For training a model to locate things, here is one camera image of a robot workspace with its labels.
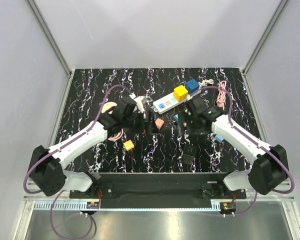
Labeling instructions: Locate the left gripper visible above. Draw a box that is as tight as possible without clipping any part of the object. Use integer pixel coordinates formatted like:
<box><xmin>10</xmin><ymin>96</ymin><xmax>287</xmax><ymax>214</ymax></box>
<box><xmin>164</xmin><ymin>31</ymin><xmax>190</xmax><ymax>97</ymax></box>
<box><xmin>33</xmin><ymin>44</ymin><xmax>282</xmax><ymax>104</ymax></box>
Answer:
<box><xmin>122</xmin><ymin>110</ymin><xmax>159</xmax><ymax>135</ymax></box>

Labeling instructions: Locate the yellow cube socket adapter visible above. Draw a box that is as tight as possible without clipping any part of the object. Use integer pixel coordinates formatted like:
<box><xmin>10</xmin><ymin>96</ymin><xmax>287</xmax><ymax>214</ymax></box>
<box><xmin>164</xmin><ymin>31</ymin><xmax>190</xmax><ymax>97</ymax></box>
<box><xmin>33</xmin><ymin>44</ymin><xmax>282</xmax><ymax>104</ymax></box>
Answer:
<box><xmin>173</xmin><ymin>85</ymin><xmax>188</xmax><ymax>102</ymax></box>

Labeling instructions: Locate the black cube socket adapter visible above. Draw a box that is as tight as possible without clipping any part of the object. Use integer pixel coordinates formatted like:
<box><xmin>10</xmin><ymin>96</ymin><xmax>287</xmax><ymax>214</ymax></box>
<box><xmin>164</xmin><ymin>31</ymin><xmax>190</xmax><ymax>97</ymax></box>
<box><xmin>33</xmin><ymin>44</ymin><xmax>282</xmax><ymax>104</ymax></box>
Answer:
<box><xmin>181</xmin><ymin>144</ymin><xmax>197</xmax><ymax>165</ymax></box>

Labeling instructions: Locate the white multicolour power strip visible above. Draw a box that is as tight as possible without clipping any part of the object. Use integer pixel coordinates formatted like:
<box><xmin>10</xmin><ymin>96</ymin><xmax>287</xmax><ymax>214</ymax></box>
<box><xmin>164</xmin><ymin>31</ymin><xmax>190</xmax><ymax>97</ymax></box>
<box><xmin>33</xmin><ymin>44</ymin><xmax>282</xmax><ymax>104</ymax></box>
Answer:
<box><xmin>153</xmin><ymin>91</ymin><xmax>201</xmax><ymax>115</ymax></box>

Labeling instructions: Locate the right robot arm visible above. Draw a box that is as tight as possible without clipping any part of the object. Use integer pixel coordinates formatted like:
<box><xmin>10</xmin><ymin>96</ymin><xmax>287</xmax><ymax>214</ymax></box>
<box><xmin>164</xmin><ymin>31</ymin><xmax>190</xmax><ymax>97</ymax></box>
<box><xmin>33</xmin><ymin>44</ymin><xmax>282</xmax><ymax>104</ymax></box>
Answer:
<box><xmin>179</xmin><ymin>97</ymin><xmax>289</xmax><ymax>199</ymax></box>

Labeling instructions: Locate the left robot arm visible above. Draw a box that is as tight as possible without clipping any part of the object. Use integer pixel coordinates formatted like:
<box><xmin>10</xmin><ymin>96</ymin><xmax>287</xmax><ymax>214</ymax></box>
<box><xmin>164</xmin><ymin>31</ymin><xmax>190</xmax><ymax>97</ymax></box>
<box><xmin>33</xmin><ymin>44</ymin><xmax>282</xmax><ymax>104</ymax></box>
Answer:
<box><xmin>29</xmin><ymin>94</ymin><xmax>147</xmax><ymax>198</ymax></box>

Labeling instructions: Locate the teal plug adapter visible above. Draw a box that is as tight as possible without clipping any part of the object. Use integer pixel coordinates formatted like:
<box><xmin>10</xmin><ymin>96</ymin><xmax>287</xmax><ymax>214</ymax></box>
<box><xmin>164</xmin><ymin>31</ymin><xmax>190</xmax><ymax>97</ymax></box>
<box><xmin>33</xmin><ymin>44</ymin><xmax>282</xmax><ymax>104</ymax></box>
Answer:
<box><xmin>173</xmin><ymin>114</ymin><xmax>179</xmax><ymax>124</ymax></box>

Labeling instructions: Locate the light blue plug adapter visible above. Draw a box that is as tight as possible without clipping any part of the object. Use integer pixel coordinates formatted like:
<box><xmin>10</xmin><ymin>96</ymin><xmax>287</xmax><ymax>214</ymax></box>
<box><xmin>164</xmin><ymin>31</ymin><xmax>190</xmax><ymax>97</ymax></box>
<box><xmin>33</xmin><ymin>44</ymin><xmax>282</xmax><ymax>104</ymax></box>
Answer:
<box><xmin>214</xmin><ymin>134</ymin><xmax>224</xmax><ymax>143</ymax></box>

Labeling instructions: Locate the small yellow plug adapter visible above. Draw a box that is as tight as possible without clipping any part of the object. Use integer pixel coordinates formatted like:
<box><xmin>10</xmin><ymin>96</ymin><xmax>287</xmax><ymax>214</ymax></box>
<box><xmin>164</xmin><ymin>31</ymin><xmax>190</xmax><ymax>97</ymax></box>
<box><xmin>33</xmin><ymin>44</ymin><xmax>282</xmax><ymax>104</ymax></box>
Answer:
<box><xmin>123</xmin><ymin>140</ymin><xmax>135</xmax><ymax>151</ymax></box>

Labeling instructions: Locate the pink plug adapter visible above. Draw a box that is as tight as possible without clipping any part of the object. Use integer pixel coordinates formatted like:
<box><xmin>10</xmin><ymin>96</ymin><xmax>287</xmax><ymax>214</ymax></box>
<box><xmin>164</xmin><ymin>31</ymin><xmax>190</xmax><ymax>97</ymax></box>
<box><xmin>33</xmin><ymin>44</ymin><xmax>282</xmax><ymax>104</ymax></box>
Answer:
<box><xmin>154</xmin><ymin>118</ymin><xmax>165</xmax><ymax>130</ymax></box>

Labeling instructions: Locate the blue cube socket adapter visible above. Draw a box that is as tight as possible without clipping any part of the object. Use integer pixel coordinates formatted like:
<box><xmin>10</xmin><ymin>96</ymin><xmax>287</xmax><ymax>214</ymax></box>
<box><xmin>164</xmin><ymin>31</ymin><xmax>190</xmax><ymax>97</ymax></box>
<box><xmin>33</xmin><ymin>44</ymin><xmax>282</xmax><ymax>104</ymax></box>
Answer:
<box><xmin>185</xmin><ymin>79</ymin><xmax>200</xmax><ymax>95</ymax></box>

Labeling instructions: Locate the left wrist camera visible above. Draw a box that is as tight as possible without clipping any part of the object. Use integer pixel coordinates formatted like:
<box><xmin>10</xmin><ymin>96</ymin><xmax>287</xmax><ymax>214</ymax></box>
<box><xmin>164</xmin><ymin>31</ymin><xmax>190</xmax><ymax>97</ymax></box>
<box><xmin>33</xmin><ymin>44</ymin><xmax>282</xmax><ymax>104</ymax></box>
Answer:
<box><xmin>129</xmin><ymin>93</ymin><xmax>147</xmax><ymax>114</ymax></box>

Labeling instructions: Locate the coiled pink socket cable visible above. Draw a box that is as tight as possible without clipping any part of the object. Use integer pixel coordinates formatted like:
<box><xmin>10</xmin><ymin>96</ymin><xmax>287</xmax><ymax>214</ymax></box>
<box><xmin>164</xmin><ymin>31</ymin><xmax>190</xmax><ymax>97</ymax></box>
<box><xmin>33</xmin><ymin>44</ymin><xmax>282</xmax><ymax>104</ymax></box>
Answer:
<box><xmin>107</xmin><ymin>131</ymin><xmax>124</xmax><ymax>141</ymax></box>

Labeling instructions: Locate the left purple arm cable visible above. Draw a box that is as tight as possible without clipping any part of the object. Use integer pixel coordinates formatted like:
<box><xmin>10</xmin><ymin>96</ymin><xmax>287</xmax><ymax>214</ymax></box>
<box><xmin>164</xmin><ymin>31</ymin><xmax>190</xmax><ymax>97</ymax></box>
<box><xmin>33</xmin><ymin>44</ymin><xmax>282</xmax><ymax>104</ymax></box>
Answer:
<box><xmin>23</xmin><ymin>84</ymin><xmax>132</xmax><ymax>238</ymax></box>

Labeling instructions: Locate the pink power strip cable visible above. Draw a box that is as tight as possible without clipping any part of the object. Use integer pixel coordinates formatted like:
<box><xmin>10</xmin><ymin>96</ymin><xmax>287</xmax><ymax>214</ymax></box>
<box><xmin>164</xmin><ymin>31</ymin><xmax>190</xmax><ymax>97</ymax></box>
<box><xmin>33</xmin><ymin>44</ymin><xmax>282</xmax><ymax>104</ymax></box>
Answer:
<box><xmin>215</xmin><ymin>80</ymin><xmax>228</xmax><ymax>111</ymax></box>

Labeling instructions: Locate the white power strip cable plug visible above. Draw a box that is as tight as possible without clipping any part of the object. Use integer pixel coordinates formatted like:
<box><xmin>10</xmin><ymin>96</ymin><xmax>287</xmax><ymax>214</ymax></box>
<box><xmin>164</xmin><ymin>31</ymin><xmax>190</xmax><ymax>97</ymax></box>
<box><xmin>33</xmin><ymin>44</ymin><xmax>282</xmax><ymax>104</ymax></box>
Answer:
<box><xmin>198</xmin><ymin>79</ymin><xmax>214</xmax><ymax>88</ymax></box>

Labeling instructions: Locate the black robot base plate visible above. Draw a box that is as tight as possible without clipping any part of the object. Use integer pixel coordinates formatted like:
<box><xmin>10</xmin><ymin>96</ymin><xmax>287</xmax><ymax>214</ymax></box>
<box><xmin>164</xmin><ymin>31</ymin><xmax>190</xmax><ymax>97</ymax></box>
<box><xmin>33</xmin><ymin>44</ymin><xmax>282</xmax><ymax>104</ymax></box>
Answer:
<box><xmin>69</xmin><ymin>172</ymin><xmax>247</xmax><ymax>210</ymax></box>

